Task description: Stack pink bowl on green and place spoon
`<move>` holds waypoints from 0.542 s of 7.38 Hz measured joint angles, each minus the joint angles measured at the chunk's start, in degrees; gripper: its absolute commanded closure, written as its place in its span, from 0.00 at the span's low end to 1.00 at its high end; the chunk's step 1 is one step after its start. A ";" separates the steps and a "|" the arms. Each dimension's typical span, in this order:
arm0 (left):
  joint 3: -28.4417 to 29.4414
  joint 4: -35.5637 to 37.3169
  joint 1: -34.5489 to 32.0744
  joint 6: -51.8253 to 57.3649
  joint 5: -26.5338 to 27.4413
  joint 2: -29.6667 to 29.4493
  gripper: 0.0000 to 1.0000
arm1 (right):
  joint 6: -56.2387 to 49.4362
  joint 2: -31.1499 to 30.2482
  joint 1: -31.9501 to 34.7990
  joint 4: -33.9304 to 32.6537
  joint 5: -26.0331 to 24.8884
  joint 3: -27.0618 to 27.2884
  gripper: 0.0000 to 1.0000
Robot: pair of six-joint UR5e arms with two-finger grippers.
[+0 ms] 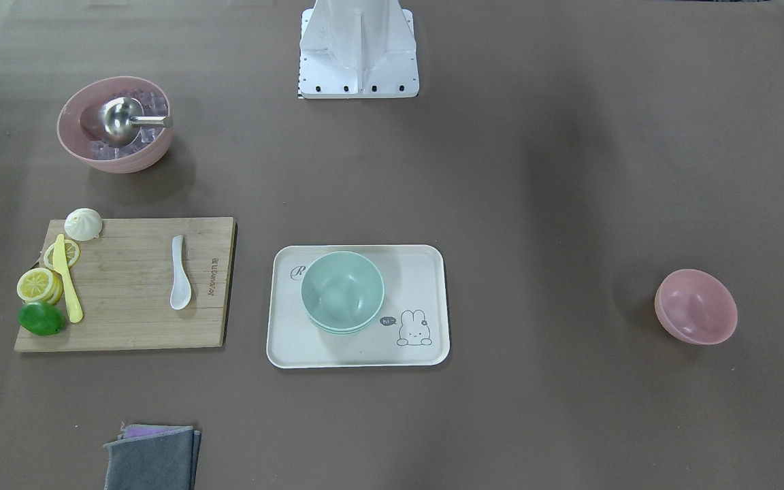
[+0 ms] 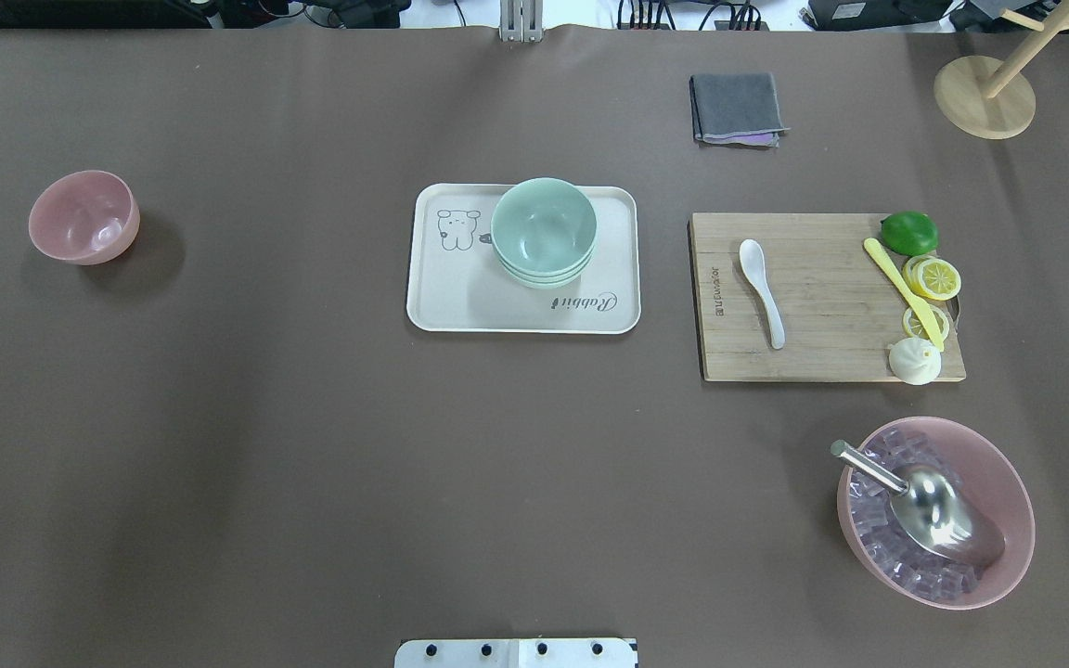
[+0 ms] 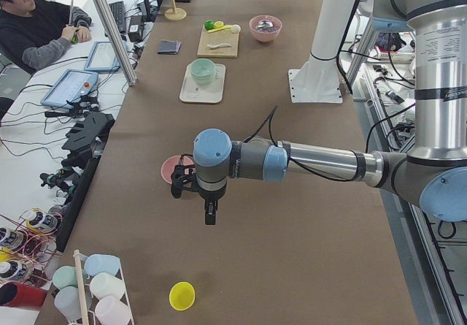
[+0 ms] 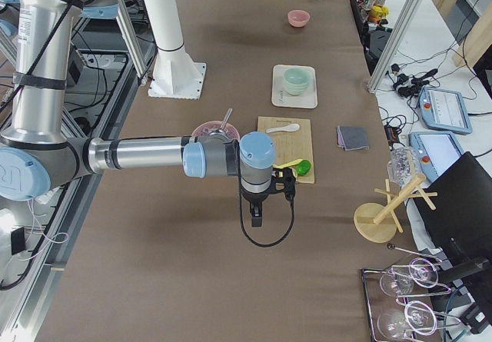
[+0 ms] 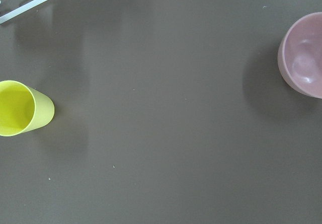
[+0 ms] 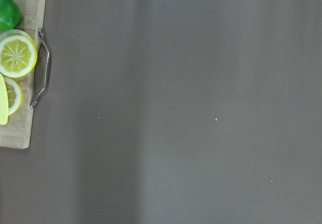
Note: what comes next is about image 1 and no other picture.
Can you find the white ceramic spoon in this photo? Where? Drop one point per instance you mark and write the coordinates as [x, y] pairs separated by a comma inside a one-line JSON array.
[[181, 289]]

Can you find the small pink bowl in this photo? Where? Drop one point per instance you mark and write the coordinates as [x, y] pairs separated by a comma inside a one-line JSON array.
[[695, 307]]

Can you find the large pink bowl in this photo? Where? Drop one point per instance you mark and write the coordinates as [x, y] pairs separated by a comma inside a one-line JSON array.
[[79, 144]]

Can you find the cream rabbit tray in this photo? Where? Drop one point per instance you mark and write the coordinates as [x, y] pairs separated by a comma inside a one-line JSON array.
[[411, 329]]

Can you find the bamboo cutting board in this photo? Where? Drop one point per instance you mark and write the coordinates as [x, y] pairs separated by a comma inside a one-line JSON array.
[[123, 280]]

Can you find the metal ice scoop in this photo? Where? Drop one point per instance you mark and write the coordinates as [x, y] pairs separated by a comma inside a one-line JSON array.
[[117, 122]]

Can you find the white steamed bun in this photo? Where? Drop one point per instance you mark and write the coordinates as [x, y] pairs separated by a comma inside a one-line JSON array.
[[83, 224]]

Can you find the grey folded cloth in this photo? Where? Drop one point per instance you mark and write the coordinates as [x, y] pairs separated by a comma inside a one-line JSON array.
[[166, 461]]

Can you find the purple cloth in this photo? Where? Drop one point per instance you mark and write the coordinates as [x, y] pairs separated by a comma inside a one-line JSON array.
[[143, 430]]

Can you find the thin lemon slice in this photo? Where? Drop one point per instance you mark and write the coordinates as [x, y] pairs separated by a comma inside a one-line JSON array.
[[72, 253]]

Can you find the yellow plastic knife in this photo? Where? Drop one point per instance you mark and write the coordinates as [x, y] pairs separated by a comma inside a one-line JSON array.
[[60, 265]]

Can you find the thick lemon half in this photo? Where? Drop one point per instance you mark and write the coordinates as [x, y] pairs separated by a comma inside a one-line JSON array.
[[40, 284]]

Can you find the green lime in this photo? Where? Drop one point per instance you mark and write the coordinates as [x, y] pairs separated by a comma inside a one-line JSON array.
[[41, 318]]

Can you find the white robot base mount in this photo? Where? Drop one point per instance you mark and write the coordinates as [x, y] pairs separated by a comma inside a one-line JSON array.
[[357, 50]]

